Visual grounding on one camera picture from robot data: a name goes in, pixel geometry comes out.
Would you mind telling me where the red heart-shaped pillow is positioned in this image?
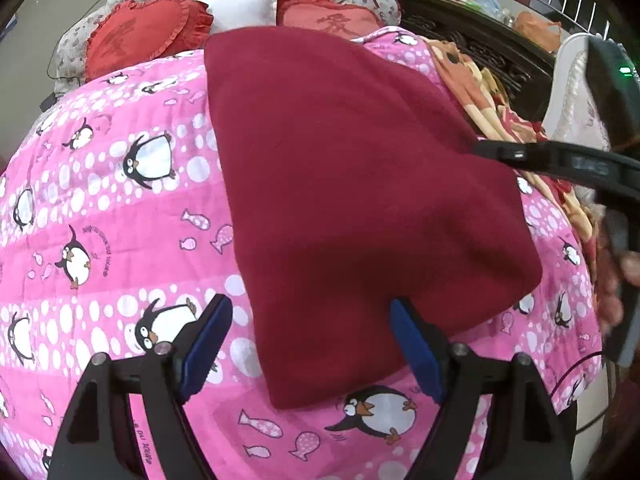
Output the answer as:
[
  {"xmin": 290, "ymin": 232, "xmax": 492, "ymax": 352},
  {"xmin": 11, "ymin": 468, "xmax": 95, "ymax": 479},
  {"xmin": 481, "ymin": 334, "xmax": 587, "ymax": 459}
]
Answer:
[
  {"xmin": 84, "ymin": 0, "xmax": 213, "ymax": 83},
  {"xmin": 276, "ymin": 0, "xmax": 388, "ymax": 41}
]

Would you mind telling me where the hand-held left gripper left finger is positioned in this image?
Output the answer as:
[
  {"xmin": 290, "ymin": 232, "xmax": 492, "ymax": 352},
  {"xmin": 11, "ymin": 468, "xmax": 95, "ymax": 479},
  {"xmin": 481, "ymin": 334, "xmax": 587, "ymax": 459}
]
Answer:
[{"xmin": 45, "ymin": 292, "xmax": 233, "ymax": 480}]

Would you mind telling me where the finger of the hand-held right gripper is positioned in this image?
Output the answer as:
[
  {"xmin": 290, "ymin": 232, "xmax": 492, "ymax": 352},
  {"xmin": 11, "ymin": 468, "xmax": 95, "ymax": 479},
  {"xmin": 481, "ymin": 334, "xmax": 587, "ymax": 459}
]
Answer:
[{"xmin": 470, "ymin": 139, "xmax": 621, "ymax": 193}]

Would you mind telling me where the pink penguin print blanket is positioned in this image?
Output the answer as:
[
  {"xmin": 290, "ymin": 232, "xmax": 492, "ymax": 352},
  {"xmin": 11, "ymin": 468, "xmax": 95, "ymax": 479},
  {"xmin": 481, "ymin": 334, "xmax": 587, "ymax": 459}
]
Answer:
[{"xmin": 0, "ymin": 27, "xmax": 603, "ymax": 480}]

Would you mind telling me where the dark red knit garment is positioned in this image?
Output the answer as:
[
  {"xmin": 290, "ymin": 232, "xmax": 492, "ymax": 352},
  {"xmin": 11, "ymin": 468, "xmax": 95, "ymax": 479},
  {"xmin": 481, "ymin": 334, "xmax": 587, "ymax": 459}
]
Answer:
[{"xmin": 204, "ymin": 27, "xmax": 545, "ymax": 410}]

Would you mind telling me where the dark carved wooden furniture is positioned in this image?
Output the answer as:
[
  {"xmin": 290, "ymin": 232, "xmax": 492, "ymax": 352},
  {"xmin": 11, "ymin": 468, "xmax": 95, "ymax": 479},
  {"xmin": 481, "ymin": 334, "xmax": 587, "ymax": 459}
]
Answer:
[{"xmin": 382, "ymin": 0, "xmax": 558, "ymax": 126}]

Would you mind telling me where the white pillow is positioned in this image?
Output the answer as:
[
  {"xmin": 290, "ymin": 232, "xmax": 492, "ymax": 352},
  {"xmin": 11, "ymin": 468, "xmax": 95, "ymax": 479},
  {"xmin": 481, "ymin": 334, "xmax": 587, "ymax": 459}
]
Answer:
[{"xmin": 192, "ymin": 0, "xmax": 279, "ymax": 31}]

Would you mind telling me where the orange cartoon print blanket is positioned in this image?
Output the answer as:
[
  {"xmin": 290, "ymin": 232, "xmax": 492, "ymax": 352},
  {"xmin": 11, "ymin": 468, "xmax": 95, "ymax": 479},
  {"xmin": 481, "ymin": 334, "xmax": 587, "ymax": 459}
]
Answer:
[{"xmin": 427, "ymin": 40, "xmax": 601, "ymax": 281}]

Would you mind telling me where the black cable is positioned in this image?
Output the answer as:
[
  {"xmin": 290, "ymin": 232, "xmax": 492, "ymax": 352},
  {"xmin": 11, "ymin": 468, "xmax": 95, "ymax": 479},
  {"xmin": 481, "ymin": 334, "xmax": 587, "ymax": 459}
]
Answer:
[{"xmin": 550, "ymin": 350, "xmax": 603, "ymax": 436}]

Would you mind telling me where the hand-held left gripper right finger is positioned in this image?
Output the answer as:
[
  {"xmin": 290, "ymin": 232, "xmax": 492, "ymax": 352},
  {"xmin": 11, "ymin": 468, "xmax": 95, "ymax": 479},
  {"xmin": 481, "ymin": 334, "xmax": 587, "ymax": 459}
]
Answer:
[{"xmin": 389, "ymin": 297, "xmax": 573, "ymax": 480}]

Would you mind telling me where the orange bag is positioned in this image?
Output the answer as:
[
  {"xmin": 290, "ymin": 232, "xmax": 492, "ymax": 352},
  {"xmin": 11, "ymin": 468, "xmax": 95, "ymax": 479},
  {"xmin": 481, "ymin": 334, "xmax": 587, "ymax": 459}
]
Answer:
[{"xmin": 515, "ymin": 10, "xmax": 563, "ymax": 53}]

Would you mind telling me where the person's right hand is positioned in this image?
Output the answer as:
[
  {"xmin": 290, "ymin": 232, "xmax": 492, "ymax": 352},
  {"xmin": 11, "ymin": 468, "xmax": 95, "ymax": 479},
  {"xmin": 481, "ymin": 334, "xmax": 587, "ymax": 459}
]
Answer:
[{"xmin": 595, "ymin": 247, "xmax": 640, "ymax": 333}]

